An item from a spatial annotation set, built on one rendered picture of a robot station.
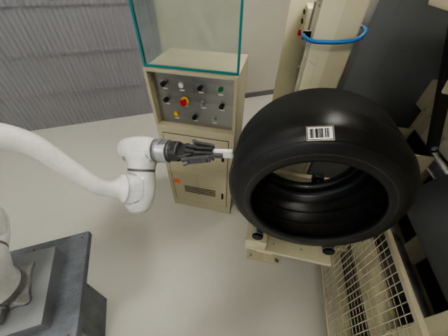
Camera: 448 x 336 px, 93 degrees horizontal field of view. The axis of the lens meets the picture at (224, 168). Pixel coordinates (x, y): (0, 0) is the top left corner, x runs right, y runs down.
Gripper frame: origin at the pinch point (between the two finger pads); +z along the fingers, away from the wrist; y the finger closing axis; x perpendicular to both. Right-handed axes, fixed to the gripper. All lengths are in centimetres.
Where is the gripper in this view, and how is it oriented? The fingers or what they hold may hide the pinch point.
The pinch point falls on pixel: (223, 153)
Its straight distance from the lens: 74.7
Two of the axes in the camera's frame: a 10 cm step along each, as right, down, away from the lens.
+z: 9.7, 0.6, -2.5
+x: 1.2, 7.3, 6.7
